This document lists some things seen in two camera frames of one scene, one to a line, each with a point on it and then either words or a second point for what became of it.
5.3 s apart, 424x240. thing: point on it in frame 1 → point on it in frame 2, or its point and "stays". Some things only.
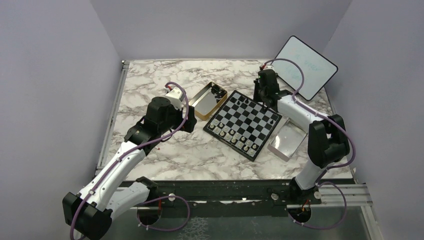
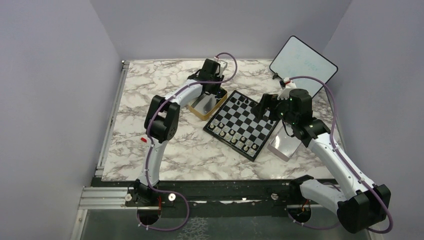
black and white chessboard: (243, 124) stays
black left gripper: (191, 121) → (214, 90)
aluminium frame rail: (123, 72) stays
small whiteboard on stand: (317, 69) stays
